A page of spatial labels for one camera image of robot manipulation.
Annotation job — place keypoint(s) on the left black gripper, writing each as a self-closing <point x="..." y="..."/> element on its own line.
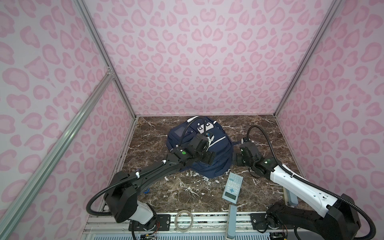
<point x="210" y="157"/>

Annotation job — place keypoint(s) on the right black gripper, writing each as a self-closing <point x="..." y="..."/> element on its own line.
<point x="238" y="158"/>

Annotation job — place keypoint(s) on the navy blue student backpack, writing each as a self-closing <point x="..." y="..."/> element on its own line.
<point x="222" y="145"/>

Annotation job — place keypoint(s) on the light green calculator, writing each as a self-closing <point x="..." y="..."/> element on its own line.
<point x="232" y="188"/>

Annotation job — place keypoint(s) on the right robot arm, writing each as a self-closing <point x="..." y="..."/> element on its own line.
<point x="330" y="217"/>

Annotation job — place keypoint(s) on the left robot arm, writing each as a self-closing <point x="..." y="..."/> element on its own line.
<point x="122" y="195"/>

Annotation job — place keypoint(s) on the teal pencil pouch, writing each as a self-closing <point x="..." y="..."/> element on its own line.
<point x="291" y="200"/>

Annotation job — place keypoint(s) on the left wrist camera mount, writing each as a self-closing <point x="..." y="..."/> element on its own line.
<point x="210" y="137"/>

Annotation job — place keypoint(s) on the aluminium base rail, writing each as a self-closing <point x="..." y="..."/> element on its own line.
<point x="202" y="226"/>

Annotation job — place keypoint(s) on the grey-blue bar on rail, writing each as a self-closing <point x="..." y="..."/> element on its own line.
<point x="231" y="223"/>

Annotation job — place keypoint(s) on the aluminium frame strut left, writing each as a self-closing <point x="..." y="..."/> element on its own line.
<point x="20" y="205"/>

